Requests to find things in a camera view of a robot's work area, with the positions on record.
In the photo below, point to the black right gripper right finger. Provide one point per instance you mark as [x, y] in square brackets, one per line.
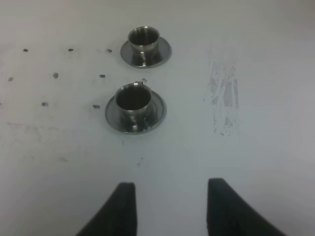
[229, 215]

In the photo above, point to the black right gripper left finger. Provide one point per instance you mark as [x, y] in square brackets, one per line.
[117, 217]

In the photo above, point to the near stainless steel teacup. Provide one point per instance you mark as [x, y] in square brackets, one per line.
[134, 102]

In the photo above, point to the stainless steel teacup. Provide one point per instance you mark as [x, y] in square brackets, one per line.
[144, 42]
[134, 102]

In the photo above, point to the near stainless steel saucer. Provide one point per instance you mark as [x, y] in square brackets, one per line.
[113, 119]

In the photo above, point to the stainless steel saucer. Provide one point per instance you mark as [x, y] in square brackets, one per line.
[113, 119]
[165, 50]

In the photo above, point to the far stainless steel saucer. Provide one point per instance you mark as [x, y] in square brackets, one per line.
[165, 50]

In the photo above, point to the far stainless steel teacup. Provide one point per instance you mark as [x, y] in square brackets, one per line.
[144, 42]

